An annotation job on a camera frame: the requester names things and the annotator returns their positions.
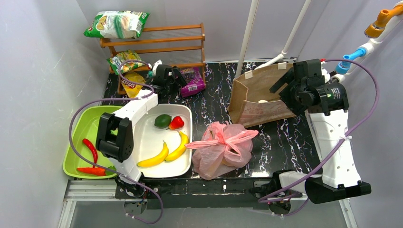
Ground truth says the purple grape candy packet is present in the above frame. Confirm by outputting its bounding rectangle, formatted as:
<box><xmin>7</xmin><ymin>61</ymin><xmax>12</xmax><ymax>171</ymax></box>
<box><xmin>179</xmin><ymin>67</ymin><xmax>206</xmax><ymax>97</ymax></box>

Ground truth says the yellow Lays chips bag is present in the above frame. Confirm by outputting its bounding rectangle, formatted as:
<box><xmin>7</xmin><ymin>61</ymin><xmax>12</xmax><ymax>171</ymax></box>
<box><xmin>121</xmin><ymin>72</ymin><xmax>145</xmax><ymax>98</ymax></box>

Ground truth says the brown burlap tote bag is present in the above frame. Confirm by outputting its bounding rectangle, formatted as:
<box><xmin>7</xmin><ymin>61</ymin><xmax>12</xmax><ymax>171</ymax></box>
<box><xmin>228</xmin><ymin>63</ymin><xmax>296</xmax><ymax>128</ymax></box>

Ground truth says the pink plastic grocery bag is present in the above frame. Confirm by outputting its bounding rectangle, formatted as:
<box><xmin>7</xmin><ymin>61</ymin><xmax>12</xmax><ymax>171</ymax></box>
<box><xmin>185</xmin><ymin>122</ymin><xmax>259</xmax><ymax>180</ymax></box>

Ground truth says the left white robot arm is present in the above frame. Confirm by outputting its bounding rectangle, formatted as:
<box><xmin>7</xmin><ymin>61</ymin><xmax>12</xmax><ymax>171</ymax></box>
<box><xmin>96</xmin><ymin>65</ymin><xmax>192</xmax><ymax>184</ymax></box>

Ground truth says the green yellow snack bag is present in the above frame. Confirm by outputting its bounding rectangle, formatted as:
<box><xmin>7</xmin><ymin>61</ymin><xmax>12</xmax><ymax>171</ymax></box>
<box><xmin>107</xmin><ymin>50</ymin><xmax>150</xmax><ymax>75</ymax></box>

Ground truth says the green white chips bag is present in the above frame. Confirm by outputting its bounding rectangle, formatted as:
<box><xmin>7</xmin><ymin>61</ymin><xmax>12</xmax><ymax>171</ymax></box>
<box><xmin>84</xmin><ymin>10</ymin><xmax>150</xmax><ymax>39</ymax></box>

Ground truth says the wooden shelf rack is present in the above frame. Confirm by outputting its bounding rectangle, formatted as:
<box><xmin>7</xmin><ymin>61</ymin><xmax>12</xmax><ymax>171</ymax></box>
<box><xmin>99</xmin><ymin>23</ymin><xmax>206</xmax><ymax>79</ymax></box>

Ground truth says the green avocado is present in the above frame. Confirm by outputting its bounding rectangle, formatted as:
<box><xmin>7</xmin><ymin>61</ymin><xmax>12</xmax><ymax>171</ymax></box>
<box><xmin>154</xmin><ymin>114</ymin><xmax>172</xmax><ymax>129</ymax></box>

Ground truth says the red strawberry toy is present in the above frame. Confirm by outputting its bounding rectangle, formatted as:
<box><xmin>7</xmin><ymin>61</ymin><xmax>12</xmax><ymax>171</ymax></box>
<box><xmin>169</xmin><ymin>116</ymin><xmax>184</xmax><ymax>130</ymax></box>

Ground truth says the blue pipe valve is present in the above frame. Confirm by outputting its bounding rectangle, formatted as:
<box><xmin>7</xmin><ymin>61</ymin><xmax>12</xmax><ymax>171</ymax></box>
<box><xmin>335</xmin><ymin>47</ymin><xmax>367</xmax><ymax>75</ymax></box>

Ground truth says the right yellow banana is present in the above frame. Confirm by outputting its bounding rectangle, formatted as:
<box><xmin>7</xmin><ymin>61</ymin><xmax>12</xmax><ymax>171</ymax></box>
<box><xmin>165</xmin><ymin>132</ymin><xmax>190</xmax><ymax>162</ymax></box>

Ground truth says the yellow banana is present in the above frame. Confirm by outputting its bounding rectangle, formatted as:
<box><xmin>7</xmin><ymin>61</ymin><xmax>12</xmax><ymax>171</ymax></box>
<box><xmin>137</xmin><ymin>141</ymin><xmax>169</xmax><ymax>168</ymax></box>
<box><xmin>165</xmin><ymin>132</ymin><xmax>190</xmax><ymax>162</ymax></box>

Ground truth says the lower left yellow banana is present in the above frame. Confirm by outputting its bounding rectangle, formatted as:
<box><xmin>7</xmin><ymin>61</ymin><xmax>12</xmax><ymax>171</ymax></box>
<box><xmin>137</xmin><ymin>141</ymin><xmax>169</xmax><ymax>168</ymax></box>

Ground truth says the orange pipe valve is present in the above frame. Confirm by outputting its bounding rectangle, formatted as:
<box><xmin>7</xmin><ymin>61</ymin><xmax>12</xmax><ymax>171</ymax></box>
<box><xmin>364</xmin><ymin>9</ymin><xmax>394</xmax><ymax>38</ymax></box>

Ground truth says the red chili pepper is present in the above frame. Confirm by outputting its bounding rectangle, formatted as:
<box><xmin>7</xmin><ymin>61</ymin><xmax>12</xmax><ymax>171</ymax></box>
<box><xmin>82</xmin><ymin>138</ymin><xmax>98</xmax><ymax>164</ymax></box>

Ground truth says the small red tomato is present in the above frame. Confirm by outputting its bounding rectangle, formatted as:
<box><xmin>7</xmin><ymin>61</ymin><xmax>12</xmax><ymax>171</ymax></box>
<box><xmin>76</xmin><ymin>167</ymin><xmax>106</xmax><ymax>176</ymax></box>

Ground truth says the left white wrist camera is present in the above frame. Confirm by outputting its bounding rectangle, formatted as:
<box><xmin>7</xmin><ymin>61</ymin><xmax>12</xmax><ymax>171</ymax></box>
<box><xmin>148</xmin><ymin>60</ymin><xmax>162</xmax><ymax>76</ymax></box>

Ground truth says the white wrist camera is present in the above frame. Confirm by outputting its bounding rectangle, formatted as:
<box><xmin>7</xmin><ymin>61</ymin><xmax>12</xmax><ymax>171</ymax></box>
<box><xmin>320</xmin><ymin>58</ymin><xmax>331</xmax><ymax>83</ymax></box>
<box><xmin>148</xmin><ymin>60</ymin><xmax>162</xmax><ymax>76</ymax></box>

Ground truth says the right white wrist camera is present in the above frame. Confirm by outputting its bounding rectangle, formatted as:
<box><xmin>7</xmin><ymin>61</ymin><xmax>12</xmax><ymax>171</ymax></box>
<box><xmin>320</xmin><ymin>58</ymin><xmax>331</xmax><ymax>83</ymax></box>

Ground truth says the white PVC pipe frame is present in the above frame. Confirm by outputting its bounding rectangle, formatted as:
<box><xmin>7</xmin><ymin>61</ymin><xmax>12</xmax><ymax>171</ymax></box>
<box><xmin>235</xmin><ymin>0</ymin><xmax>403</xmax><ymax>82</ymax></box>

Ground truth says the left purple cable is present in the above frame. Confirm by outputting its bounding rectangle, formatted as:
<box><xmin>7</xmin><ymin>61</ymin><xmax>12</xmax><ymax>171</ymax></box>
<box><xmin>68</xmin><ymin>59</ymin><xmax>164</xmax><ymax>225</ymax></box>

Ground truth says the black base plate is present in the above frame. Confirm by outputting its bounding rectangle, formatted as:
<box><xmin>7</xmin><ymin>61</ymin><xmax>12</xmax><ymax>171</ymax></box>
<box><xmin>115</xmin><ymin>176</ymin><xmax>304</xmax><ymax>211</ymax></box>

